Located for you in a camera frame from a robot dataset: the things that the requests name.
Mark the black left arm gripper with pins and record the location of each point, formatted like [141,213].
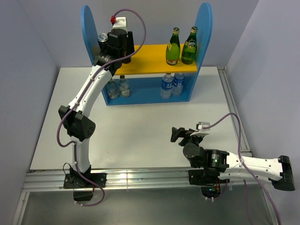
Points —
[130,42]

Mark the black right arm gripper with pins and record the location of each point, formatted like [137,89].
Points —
[181,132]

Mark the black gold beverage can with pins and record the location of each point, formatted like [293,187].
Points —
[103,42]

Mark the blue label plastic bottle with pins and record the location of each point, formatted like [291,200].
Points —
[178,82]

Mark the Pocari Sweat plastic bottle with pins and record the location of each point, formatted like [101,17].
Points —
[166,86]

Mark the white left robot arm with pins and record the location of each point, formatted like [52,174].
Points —
[75,116]

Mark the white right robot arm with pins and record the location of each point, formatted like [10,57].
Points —
[212,166]

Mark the blue and yellow shelf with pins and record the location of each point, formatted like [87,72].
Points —
[149,61]

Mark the clear Chang glass bottle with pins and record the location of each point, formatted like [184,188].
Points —
[124,87]

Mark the clear glass bottle black cap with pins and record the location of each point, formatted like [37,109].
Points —
[112,89]

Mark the green Perrier glass bottle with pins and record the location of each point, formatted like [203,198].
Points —
[190,47]

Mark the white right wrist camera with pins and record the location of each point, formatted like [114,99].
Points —
[202,129]

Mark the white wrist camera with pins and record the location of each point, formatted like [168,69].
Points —
[119,23]
[202,129]

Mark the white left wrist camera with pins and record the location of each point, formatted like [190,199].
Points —
[119,23]

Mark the aluminium side rail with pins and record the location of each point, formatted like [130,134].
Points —
[245,148]

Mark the aluminium mounting rail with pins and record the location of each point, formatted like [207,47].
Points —
[116,179]

